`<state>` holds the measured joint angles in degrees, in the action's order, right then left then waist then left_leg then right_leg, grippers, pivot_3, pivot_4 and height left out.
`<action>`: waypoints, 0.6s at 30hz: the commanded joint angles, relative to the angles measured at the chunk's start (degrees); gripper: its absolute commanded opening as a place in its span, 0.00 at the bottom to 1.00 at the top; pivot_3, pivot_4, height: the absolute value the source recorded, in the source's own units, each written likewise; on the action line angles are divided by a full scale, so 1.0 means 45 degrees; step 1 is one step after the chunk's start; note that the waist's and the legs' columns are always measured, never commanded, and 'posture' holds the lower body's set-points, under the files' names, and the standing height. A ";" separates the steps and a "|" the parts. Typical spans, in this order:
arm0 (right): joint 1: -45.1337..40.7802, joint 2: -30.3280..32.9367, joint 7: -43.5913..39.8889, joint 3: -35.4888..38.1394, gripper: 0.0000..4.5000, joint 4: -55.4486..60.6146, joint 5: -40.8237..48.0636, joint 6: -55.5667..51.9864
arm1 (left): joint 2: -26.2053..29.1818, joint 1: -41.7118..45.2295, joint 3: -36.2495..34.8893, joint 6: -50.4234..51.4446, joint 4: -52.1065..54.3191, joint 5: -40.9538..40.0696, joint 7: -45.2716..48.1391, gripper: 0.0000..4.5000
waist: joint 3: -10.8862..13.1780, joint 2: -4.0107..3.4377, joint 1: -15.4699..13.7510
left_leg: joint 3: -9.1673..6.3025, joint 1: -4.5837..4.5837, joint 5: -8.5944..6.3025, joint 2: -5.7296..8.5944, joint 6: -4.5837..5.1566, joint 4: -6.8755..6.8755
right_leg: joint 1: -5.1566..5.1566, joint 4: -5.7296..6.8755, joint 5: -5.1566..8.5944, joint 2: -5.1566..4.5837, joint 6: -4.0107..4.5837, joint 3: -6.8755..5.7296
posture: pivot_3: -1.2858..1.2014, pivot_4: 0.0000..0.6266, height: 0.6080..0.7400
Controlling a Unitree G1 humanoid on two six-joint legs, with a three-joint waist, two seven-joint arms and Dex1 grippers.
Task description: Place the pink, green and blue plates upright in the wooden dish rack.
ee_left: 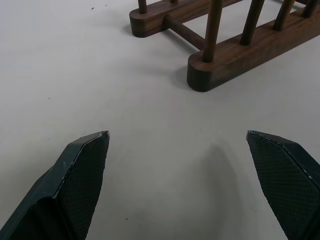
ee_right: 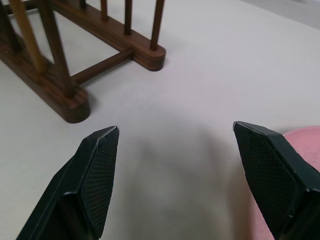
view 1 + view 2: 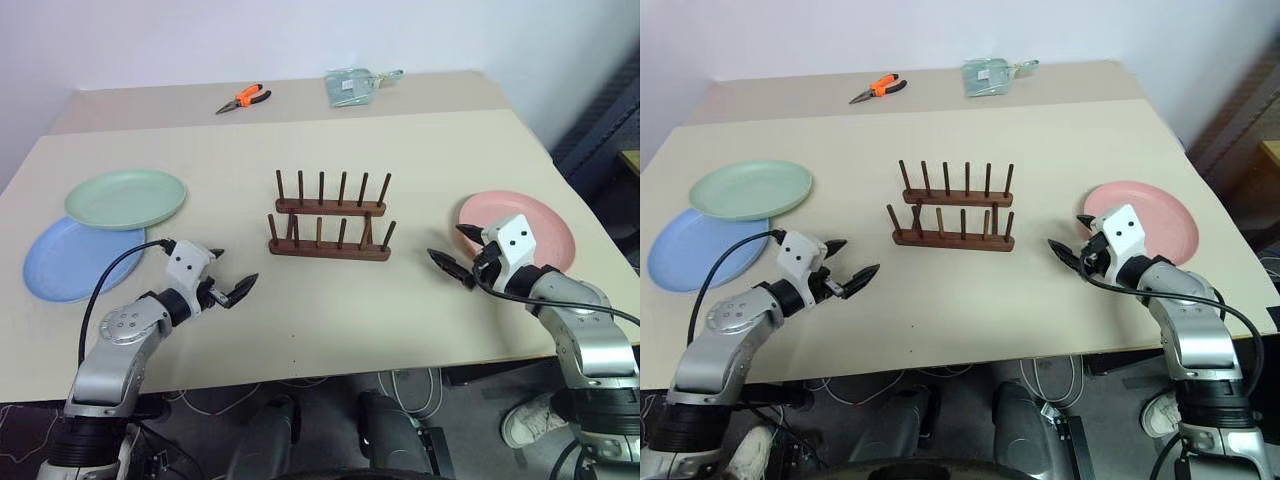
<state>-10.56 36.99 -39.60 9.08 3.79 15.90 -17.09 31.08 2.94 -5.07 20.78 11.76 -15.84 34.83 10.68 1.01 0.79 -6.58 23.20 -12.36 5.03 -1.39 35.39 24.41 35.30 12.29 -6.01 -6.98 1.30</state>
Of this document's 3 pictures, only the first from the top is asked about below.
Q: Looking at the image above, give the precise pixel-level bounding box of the dark wooden dish rack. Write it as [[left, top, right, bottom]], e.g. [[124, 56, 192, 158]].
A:
[[129, 0, 320, 93]]

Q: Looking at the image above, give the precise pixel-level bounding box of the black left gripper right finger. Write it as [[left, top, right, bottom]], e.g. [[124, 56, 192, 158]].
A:
[[245, 129, 320, 240]]

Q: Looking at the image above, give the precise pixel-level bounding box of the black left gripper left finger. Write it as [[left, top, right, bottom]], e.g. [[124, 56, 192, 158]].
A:
[[0, 130, 110, 240]]

